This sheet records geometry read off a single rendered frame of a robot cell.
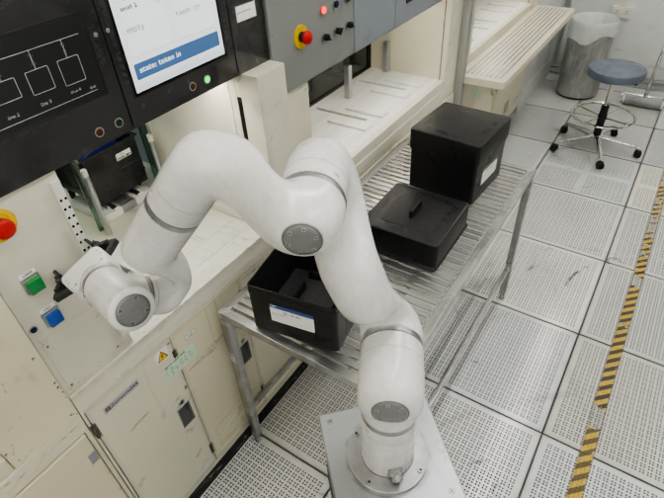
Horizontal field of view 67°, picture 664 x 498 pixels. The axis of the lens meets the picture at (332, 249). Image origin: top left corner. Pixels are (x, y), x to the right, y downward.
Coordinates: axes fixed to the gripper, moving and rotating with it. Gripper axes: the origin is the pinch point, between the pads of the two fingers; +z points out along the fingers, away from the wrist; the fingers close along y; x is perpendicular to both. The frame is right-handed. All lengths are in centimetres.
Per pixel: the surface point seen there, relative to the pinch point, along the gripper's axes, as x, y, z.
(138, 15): 29, 45, -1
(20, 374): -9.8, -25.3, 0.2
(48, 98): 28.1, 19.3, -4.3
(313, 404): -130, 15, 25
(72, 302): -7.8, -7.6, 2.7
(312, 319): -50, 27, -19
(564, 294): -185, 137, -19
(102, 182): -14, 24, 62
